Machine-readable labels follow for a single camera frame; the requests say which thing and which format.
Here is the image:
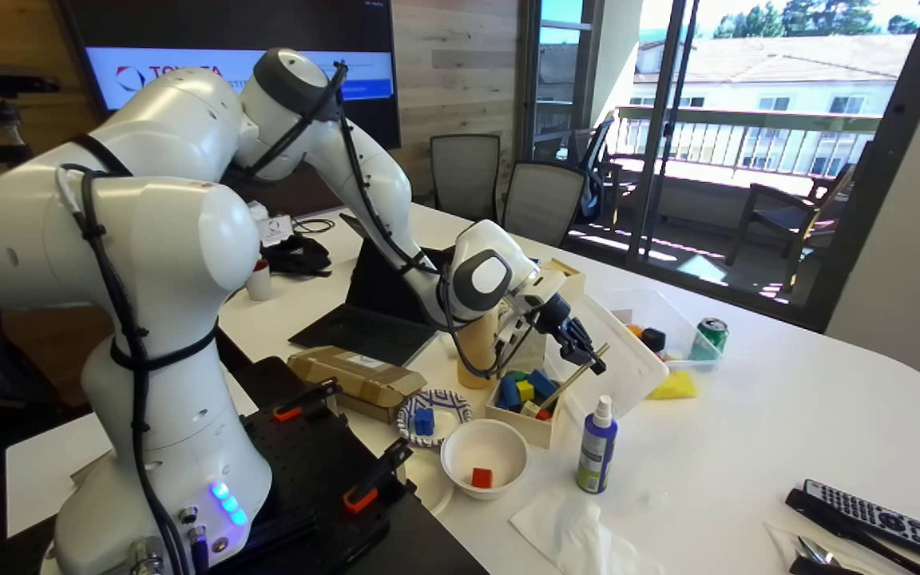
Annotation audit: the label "light wooden chopstick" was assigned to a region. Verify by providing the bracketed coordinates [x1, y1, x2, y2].
[538, 346, 613, 416]

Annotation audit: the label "balcony railing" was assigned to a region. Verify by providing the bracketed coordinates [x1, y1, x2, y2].
[608, 101, 889, 184]

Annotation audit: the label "white round bowl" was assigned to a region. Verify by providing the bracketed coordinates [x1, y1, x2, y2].
[438, 416, 534, 505]

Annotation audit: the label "tan yellow water bottle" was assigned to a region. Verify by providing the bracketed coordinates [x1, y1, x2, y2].
[455, 306, 502, 391]

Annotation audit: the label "teal drink can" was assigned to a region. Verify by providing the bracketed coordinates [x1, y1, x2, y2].
[686, 312, 731, 367]

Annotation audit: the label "blue white patterned plate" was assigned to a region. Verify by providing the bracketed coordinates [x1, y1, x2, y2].
[394, 387, 474, 450]

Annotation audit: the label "brown patio chair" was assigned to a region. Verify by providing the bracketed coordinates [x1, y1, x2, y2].
[728, 164, 857, 296]

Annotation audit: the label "black clamp orange handle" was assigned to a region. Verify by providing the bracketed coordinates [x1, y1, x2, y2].
[339, 434, 415, 516]
[267, 378, 341, 429]

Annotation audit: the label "white spray bottle green label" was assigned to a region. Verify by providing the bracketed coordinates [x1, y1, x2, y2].
[571, 391, 623, 497]

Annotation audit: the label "crumpled clear plastic wrapper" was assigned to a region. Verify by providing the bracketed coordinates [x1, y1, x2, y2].
[508, 482, 644, 575]

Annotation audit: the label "wall mounted TV screen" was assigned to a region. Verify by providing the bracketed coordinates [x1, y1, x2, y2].
[58, 0, 405, 154]

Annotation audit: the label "black cable bundle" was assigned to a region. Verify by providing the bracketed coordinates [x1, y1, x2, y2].
[262, 231, 335, 281]

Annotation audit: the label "small white cup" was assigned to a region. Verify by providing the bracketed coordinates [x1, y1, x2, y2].
[244, 260, 278, 304]

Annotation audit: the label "yellow sponge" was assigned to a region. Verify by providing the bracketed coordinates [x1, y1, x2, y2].
[644, 367, 703, 403]

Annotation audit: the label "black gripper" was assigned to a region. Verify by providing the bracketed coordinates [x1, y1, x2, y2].
[534, 290, 610, 378]

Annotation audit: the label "clear plastic storage container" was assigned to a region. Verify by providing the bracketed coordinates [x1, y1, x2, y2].
[569, 285, 721, 408]

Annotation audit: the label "black laptop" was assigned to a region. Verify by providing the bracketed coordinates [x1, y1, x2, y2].
[288, 211, 455, 367]

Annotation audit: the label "black eyeglasses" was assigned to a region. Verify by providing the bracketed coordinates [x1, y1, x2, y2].
[789, 531, 857, 575]

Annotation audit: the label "grey mesh office chair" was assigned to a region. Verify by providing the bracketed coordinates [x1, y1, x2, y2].
[502, 155, 588, 250]
[425, 132, 506, 220]

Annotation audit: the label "black keyboard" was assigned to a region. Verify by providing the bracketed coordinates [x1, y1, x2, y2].
[784, 474, 920, 575]

